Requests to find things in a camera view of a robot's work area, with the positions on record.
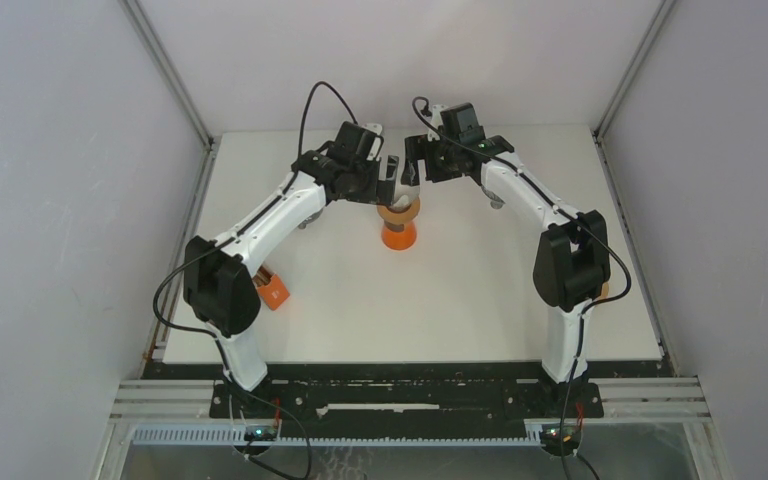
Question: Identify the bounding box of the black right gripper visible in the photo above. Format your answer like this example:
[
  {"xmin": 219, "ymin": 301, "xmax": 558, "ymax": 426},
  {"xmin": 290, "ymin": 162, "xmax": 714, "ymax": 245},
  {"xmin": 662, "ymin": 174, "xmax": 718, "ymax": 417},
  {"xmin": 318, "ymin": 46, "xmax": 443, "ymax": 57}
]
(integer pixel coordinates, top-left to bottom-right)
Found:
[{"xmin": 403, "ymin": 132, "xmax": 463, "ymax": 186}]

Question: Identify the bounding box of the white paper coffee filter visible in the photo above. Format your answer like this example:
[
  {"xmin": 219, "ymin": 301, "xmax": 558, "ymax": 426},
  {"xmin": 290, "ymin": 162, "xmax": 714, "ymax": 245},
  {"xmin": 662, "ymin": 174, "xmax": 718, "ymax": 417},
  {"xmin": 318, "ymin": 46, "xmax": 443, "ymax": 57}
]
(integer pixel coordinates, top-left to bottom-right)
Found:
[{"xmin": 390, "ymin": 185, "xmax": 420, "ymax": 211}]

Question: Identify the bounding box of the wooden dripper holder ring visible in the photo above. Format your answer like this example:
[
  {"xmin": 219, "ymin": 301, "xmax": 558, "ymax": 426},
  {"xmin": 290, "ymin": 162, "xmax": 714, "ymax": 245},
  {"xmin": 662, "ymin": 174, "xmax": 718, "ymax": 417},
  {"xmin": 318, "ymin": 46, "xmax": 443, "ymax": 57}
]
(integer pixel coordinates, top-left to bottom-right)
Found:
[{"xmin": 375, "ymin": 197, "xmax": 422, "ymax": 228}]

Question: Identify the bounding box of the orange glass carafe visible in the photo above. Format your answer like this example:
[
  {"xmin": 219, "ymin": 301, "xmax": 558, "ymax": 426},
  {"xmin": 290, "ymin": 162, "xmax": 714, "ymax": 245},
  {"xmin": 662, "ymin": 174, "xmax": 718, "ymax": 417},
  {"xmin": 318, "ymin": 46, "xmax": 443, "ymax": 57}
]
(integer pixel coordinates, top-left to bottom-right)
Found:
[{"xmin": 381, "ymin": 221, "xmax": 417, "ymax": 251}]

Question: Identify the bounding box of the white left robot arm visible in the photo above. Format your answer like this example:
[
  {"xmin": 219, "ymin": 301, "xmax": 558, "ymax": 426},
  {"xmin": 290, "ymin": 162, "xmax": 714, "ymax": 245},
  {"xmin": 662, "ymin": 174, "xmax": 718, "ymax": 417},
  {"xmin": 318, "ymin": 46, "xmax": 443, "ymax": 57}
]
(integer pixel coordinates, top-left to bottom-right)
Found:
[{"xmin": 182, "ymin": 147, "xmax": 400, "ymax": 417}]

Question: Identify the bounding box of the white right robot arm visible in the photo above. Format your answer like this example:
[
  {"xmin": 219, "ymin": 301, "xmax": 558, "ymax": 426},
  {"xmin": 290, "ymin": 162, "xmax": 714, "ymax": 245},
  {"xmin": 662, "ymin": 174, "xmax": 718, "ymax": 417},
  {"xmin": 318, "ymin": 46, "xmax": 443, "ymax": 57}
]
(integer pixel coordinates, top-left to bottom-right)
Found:
[{"xmin": 404, "ymin": 134, "xmax": 611, "ymax": 416}]

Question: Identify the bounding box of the grey ribbed glass dripper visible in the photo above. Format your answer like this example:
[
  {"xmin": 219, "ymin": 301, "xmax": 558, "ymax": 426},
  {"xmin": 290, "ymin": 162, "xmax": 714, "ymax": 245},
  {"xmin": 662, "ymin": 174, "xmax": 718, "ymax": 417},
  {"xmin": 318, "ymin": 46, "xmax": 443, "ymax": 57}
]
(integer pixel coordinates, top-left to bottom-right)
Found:
[{"xmin": 481, "ymin": 186, "xmax": 505, "ymax": 210}]

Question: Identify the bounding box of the orange coffee filter box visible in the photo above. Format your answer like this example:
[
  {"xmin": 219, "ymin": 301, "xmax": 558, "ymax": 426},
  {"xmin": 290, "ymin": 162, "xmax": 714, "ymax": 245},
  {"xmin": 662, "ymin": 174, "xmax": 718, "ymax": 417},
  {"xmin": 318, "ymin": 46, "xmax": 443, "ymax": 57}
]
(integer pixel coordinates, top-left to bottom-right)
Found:
[{"xmin": 253, "ymin": 265, "xmax": 290, "ymax": 311}]

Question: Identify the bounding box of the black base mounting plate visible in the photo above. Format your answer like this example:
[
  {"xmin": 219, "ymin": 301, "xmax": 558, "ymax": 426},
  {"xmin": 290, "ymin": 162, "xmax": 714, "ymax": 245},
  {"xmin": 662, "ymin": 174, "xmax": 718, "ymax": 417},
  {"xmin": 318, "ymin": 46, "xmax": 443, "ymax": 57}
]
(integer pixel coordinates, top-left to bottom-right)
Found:
[{"xmin": 142, "ymin": 360, "xmax": 674, "ymax": 440}]

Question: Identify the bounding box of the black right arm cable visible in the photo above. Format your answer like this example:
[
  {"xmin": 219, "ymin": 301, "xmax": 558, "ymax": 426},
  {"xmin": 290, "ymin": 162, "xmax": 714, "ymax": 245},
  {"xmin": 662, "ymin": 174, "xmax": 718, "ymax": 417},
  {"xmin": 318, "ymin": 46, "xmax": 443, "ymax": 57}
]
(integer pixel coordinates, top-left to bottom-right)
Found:
[{"xmin": 411, "ymin": 96, "xmax": 633, "ymax": 480}]

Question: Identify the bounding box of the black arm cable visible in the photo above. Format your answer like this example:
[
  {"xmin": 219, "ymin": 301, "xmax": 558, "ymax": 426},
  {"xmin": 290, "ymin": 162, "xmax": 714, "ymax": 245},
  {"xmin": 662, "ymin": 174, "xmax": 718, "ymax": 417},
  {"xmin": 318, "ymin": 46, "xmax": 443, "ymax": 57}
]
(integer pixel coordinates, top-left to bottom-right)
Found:
[
  {"xmin": 411, "ymin": 96, "xmax": 633, "ymax": 480},
  {"xmin": 152, "ymin": 80, "xmax": 359, "ymax": 372}
]

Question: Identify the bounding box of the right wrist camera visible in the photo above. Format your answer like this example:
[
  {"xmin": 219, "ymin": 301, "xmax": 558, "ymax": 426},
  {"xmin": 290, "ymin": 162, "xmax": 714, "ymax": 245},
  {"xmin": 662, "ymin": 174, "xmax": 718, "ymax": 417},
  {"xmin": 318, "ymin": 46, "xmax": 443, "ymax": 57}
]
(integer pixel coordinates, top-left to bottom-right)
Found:
[{"xmin": 430, "ymin": 102, "xmax": 486, "ymax": 146}]

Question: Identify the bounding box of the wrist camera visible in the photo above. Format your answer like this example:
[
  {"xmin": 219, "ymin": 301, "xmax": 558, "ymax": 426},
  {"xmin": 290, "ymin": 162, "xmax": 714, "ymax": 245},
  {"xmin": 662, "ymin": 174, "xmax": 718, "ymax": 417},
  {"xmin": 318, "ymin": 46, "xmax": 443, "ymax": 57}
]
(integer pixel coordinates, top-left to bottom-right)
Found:
[
  {"xmin": 430, "ymin": 102, "xmax": 486, "ymax": 146},
  {"xmin": 327, "ymin": 122, "xmax": 383, "ymax": 167}
]

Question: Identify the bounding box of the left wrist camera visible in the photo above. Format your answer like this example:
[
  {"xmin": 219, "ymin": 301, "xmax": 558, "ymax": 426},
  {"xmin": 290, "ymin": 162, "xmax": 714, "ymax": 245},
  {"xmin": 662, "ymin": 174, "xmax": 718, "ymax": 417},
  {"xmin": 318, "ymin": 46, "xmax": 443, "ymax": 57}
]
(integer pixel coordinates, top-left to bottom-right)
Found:
[{"xmin": 327, "ymin": 122, "xmax": 383, "ymax": 167}]

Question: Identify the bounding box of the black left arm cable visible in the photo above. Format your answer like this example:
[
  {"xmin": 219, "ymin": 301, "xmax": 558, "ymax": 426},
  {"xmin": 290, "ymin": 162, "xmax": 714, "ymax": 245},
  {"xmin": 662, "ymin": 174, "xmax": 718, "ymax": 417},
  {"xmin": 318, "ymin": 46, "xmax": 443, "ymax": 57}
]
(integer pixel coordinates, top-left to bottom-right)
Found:
[{"xmin": 152, "ymin": 80, "xmax": 359, "ymax": 372}]

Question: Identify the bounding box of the aluminium frame rail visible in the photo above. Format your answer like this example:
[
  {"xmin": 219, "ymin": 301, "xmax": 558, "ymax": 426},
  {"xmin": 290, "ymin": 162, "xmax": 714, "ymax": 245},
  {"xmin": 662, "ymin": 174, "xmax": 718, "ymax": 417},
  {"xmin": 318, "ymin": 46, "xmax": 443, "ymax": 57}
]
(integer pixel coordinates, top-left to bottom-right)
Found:
[{"xmin": 119, "ymin": 0, "xmax": 214, "ymax": 149}]

